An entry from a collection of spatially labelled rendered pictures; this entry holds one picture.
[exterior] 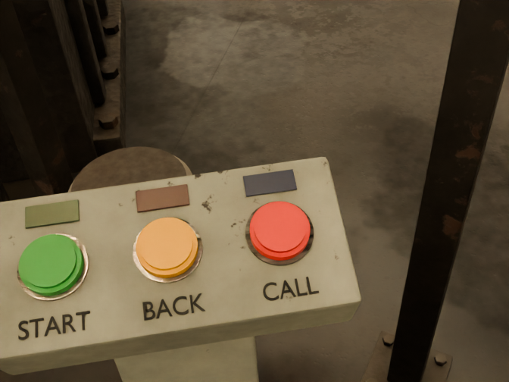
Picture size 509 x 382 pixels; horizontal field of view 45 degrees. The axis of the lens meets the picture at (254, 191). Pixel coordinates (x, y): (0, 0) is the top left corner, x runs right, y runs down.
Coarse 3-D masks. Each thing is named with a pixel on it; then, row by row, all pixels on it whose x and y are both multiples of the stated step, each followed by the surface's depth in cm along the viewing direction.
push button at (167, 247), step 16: (160, 224) 41; (176, 224) 41; (144, 240) 40; (160, 240) 40; (176, 240) 40; (192, 240) 40; (144, 256) 40; (160, 256) 40; (176, 256) 40; (192, 256) 40; (160, 272) 39; (176, 272) 39
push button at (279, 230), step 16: (272, 208) 41; (288, 208) 41; (256, 224) 41; (272, 224) 41; (288, 224) 41; (304, 224) 41; (256, 240) 40; (272, 240) 40; (288, 240) 40; (304, 240) 40; (272, 256) 40; (288, 256) 40
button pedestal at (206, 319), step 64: (128, 192) 43; (192, 192) 43; (320, 192) 43; (0, 256) 41; (128, 256) 41; (256, 256) 41; (320, 256) 41; (0, 320) 39; (64, 320) 39; (128, 320) 39; (192, 320) 39; (256, 320) 39; (320, 320) 42
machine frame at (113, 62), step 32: (32, 0) 110; (64, 0) 125; (96, 0) 169; (32, 32) 114; (64, 32) 121; (96, 32) 152; (64, 64) 119; (96, 64) 136; (64, 96) 124; (96, 96) 141; (0, 128) 127; (64, 128) 129; (96, 128) 138; (0, 160) 132
